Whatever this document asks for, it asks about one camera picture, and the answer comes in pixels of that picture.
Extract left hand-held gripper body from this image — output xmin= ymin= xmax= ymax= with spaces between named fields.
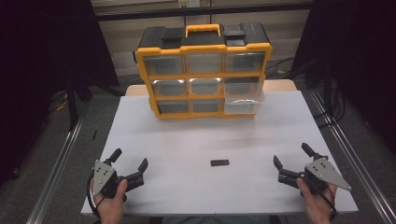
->
xmin=92 ymin=158 xmax=146 ymax=201

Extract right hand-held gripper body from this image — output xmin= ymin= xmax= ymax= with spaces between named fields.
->
xmin=277 ymin=157 xmax=353 ymax=196

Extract clear plastic organizer drawer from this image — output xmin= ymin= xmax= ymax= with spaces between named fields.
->
xmin=223 ymin=92 xmax=266 ymax=116

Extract person's left hand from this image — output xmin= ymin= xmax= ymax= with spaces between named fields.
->
xmin=89 ymin=178 xmax=129 ymax=224

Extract person's right hand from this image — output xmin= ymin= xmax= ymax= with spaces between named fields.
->
xmin=295 ymin=177 xmax=339 ymax=224

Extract black metal stand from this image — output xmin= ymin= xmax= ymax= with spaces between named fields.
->
xmin=65 ymin=73 xmax=79 ymax=133

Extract set of clear drawers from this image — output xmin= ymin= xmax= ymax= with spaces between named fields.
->
xmin=142 ymin=51 xmax=266 ymax=115

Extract black curtain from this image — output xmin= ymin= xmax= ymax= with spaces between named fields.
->
xmin=290 ymin=0 xmax=396 ymax=157
xmin=0 ymin=0 xmax=120 ymax=188

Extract yellow black drawer organizer cabinet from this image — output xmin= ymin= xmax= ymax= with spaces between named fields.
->
xmin=134 ymin=21 xmax=274 ymax=120

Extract black horizontal bar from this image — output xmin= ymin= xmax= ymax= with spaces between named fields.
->
xmin=92 ymin=2 xmax=314 ymax=22

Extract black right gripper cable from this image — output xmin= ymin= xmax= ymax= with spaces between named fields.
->
xmin=311 ymin=182 xmax=340 ymax=220

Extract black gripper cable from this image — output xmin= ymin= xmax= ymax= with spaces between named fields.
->
xmin=86 ymin=173 xmax=106 ymax=219
xmin=311 ymin=182 xmax=340 ymax=220

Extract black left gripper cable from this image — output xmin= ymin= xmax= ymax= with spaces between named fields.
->
xmin=86 ymin=173 xmax=106 ymax=219

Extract aluminium floor rail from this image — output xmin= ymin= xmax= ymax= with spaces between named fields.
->
xmin=25 ymin=116 xmax=86 ymax=224
xmin=308 ymin=89 xmax=396 ymax=224

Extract yellow floor cable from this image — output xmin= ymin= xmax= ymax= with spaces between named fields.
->
xmin=55 ymin=98 xmax=69 ymax=112

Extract black floor cables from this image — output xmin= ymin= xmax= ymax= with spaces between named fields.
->
xmin=264 ymin=56 xmax=296 ymax=79

